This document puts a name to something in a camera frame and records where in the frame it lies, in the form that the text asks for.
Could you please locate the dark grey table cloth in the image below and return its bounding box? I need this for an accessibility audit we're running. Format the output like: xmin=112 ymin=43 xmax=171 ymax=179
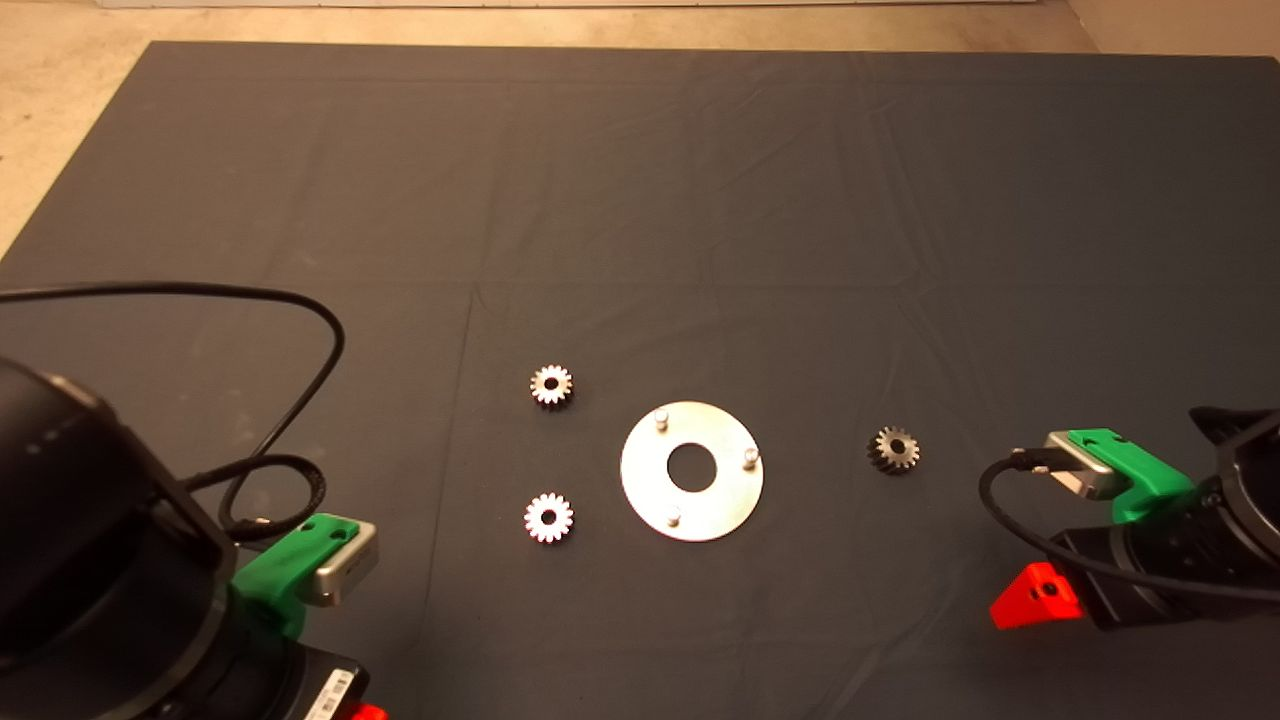
xmin=0 ymin=40 xmax=1280 ymax=720

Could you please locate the silver left camera box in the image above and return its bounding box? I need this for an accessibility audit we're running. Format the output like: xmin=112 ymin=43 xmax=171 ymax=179
xmin=300 ymin=521 xmax=380 ymax=608

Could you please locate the black right camera cable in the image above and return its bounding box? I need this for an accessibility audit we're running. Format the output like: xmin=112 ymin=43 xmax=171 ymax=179
xmin=977 ymin=449 xmax=1280 ymax=606

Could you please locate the silver right camera box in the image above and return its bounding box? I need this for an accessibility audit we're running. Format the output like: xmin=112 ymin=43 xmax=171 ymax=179
xmin=1044 ymin=433 xmax=1120 ymax=502

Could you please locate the dark steel planetary gear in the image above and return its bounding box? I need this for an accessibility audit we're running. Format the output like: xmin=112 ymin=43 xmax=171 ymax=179
xmin=866 ymin=425 xmax=922 ymax=476

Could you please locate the bright steel planetary gear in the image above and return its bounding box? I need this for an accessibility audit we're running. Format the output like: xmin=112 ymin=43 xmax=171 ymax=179
xmin=529 ymin=364 xmax=575 ymax=409
xmin=523 ymin=492 xmax=576 ymax=545

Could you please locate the braided black arm cable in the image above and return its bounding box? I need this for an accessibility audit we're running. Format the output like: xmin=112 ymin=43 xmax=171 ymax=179
xmin=180 ymin=455 xmax=328 ymax=544

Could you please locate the silver camera box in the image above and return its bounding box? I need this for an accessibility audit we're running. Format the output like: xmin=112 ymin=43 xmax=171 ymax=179
xmin=300 ymin=521 xmax=380 ymax=608
xmin=1044 ymin=433 xmax=1120 ymax=502

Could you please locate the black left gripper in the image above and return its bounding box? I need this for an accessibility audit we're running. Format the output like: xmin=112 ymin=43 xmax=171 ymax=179
xmin=200 ymin=610 xmax=389 ymax=720

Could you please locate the thin black left camera cable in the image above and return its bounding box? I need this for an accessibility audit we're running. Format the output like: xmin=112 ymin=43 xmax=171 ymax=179
xmin=0 ymin=283 xmax=347 ymax=531

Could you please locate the round metal carrier plate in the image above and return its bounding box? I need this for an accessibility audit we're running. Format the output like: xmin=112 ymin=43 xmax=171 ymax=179
xmin=620 ymin=401 xmax=765 ymax=543

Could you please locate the green right camera mount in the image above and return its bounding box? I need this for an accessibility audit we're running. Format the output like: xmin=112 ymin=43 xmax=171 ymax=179
xmin=1067 ymin=429 xmax=1197 ymax=526

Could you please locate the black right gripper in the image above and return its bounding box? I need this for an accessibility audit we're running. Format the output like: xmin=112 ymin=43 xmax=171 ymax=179
xmin=990 ymin=492 xmax=1251 ymax=633

